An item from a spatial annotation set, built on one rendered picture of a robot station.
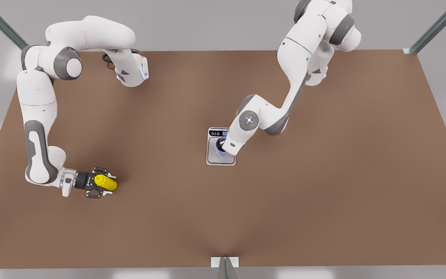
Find grey digital kitchen scale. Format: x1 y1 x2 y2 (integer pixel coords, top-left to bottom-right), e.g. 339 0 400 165
206 127 237 167

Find black cable loop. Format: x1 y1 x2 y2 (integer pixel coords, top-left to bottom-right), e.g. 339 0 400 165
102 49 140 71

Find purple cup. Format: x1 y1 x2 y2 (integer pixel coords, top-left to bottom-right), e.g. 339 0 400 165
215 137 230 158

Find silver frame post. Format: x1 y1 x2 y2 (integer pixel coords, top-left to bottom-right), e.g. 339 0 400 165
403 0 446 55
0 0 29 50
211 256 240 279

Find yellow sauce bottle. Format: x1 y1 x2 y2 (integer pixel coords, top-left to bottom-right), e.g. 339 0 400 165
94 174 118 192

